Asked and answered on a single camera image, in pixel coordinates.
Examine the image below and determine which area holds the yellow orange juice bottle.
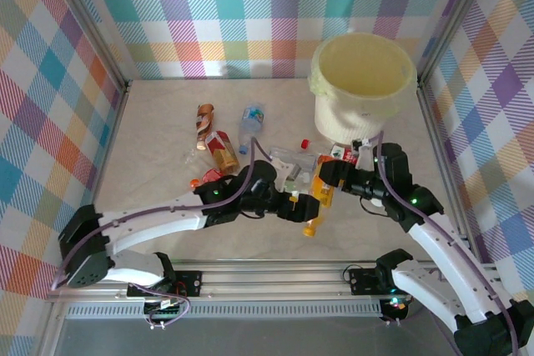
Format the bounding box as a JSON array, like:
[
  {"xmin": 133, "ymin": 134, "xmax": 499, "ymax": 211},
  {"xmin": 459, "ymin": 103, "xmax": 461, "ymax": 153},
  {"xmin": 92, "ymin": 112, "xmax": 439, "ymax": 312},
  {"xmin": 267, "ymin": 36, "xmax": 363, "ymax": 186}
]
[{"xmin": 302, "ymin": 154, "xmax": 337, "ymax": 238}]

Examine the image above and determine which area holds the red white label water bottle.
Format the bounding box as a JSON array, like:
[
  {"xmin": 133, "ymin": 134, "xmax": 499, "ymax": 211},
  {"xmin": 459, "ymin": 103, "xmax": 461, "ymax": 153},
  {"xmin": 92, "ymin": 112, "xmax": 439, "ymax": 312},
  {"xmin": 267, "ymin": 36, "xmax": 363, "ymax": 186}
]
[{"xmin": 329, "ymin": 143, "xmax": 359, "ymax": 165}]

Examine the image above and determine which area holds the large clear plastic bottle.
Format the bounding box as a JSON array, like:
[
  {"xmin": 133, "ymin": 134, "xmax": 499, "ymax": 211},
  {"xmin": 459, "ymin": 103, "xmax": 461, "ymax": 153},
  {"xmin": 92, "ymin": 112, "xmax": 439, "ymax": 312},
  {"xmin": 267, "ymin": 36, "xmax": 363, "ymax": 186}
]
[{"xmin": 269, "ymin": 146, "xmax": 319, "ymax": 174}]

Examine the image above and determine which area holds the brown label plastic bottle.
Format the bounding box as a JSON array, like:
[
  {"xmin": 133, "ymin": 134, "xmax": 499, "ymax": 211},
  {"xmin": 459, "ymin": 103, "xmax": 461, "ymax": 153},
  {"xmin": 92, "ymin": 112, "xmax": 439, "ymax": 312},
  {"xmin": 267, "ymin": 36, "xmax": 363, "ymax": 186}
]
[{"xmin": 194, "ymin": 103, "xmax": 216, "ymax": 152}]

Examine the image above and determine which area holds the cream ribbed plastic bin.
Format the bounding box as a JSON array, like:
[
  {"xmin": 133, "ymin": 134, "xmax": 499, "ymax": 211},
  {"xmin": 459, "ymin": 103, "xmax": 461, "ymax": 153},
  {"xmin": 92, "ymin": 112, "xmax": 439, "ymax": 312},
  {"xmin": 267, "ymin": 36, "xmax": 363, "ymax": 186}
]
[{"xmin": 312, "ymin": 33, "xmax": 418, "ymax": 147}]

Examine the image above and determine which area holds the clear bottle blue cap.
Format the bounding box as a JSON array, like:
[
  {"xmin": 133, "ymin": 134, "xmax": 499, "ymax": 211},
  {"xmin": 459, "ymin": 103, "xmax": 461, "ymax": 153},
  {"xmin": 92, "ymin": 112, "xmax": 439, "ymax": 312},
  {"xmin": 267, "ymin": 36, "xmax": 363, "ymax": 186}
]
[{"xmin": 236, "ymin": 101, "xmax": 267, "ymax": 154}]

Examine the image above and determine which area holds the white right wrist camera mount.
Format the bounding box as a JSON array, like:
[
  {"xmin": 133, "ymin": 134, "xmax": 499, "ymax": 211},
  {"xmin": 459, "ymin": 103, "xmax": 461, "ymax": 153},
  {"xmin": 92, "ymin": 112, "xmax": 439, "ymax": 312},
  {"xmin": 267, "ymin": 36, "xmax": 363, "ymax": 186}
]
[{"xmin": 352, "ymin": 137, "xmax": 376, "ymax": 172}]

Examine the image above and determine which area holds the thin black right gripper cable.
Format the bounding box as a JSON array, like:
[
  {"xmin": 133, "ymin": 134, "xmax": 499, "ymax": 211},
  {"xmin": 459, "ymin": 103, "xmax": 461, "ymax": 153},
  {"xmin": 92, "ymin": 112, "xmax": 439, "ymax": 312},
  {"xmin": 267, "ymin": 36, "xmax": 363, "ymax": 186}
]
[{"xmin": 359, "ymin": 197, "xmax": 387, "ymax": 216}]

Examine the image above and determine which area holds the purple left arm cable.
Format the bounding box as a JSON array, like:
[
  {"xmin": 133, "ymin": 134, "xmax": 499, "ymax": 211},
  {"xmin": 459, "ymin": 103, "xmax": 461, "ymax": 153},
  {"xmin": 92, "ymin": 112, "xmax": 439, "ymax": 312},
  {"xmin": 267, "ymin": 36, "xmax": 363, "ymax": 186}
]
[{"xmin": 52, "ymin": 138, "xmax": 279, "ymax": 328}]

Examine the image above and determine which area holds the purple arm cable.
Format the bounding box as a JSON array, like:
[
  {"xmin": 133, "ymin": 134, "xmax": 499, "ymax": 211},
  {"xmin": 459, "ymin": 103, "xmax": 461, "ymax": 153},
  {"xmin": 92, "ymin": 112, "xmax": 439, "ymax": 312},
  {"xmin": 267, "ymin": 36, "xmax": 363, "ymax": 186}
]
[
  {"xmin": 366, "ymin": 129, "xmax": 522, "ymax": 356},
  {"xmin": 52, "ymin": 138, "xmax": 279, "ymax": 328}
]

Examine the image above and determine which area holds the aluminium side rail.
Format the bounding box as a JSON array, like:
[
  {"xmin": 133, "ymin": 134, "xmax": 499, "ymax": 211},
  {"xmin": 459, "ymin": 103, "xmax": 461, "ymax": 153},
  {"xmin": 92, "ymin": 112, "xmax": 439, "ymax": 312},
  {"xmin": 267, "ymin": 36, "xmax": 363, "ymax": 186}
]
[
  {"xmin": 70, "ymin": 80, "xmax": 134, "ymax": 269},
  {"xmin": 418, "ymin": 83, "xmax": 479, "ymax": 263}
]

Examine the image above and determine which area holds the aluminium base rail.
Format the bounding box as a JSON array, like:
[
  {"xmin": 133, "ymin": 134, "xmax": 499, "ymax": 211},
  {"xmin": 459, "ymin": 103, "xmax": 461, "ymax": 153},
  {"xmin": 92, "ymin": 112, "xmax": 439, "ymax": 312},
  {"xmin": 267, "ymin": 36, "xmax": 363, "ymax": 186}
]
[{"xmin": 45, "ymin": 259, "xmax": 508, "ymax": 303}]

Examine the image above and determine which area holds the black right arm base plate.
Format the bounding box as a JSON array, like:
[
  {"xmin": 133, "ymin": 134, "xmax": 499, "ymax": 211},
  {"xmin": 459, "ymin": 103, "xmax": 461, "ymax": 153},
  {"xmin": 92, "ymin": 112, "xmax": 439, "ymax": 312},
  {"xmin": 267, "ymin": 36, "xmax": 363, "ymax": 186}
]
[{"xmin": 348, "ymin": 266, "xmax": 426, "ymax": 295}]

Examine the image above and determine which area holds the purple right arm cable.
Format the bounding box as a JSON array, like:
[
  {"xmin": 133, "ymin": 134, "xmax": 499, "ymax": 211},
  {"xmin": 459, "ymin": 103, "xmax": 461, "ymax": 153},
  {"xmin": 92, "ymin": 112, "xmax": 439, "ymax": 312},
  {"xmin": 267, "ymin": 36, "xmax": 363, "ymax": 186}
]
[{"xmin": 366, "ymin": 129, "xmax": 522, "ymax": 356}]

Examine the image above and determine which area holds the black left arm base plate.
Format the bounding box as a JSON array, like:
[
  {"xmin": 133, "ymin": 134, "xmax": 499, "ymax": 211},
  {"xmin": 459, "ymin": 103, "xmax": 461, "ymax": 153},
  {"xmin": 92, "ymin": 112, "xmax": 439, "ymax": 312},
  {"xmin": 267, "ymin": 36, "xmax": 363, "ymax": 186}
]
[{"xmin": 127, "ymin": 270, "xmax": 204, "ymax": 299}]

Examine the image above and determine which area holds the slotted grey cable duct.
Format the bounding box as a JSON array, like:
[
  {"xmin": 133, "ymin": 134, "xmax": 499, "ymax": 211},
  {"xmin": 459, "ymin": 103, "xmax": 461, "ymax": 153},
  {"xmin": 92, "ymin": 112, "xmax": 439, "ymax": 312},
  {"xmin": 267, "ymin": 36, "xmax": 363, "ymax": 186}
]
[{"xmin": 65, "ymin": 303, "xmax": 384, "ymax": 320}]

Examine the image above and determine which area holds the aluminium frame post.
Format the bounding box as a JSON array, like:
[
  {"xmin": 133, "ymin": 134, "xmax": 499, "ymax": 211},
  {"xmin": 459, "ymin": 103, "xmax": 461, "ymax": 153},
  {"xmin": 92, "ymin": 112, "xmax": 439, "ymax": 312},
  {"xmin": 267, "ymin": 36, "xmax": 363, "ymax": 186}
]
[
  {"xmin": 416, "ymin": 0, "xmax": 504, "ymax": 86},
  {"xmin": 41, "ymin": 0, "xmax": 134, "ymax": 94}
]

